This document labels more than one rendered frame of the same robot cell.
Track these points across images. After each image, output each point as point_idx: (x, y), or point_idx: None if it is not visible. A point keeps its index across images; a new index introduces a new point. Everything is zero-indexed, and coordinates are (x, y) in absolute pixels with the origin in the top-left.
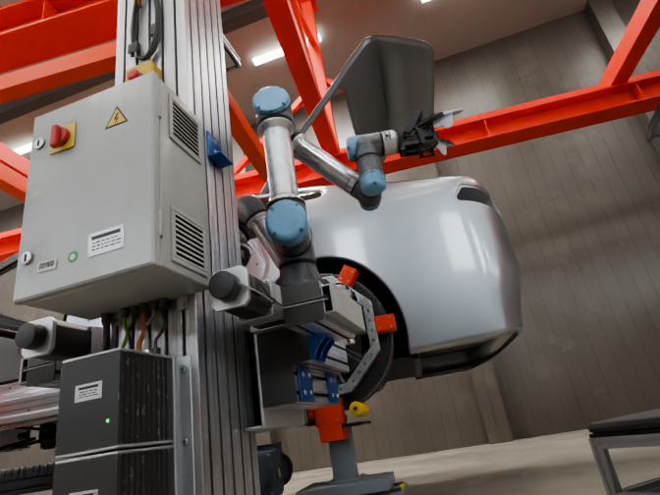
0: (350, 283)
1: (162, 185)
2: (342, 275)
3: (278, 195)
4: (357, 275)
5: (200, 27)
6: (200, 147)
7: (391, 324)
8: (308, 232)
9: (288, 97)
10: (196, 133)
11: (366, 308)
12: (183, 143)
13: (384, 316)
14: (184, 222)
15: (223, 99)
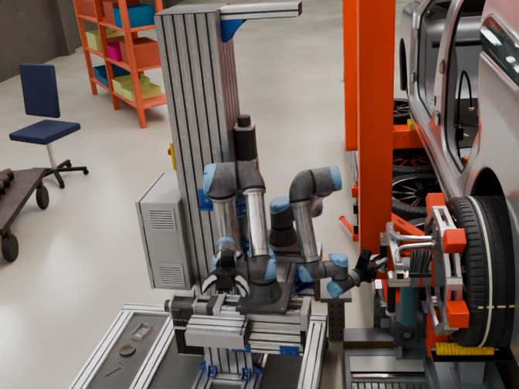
0: (444, 252)
1: (150, 256)
2: (443, 238)
3: None
4: (459, 245)
5: (187, 98)
6: (174, 223)
7: (448, 321)
8: None
9: (205, 186)
10: (170, 215)
11: (444, 288)
12: (160, 229)
13: (448, 309)
14: (166, 268)
15: (222, 142)
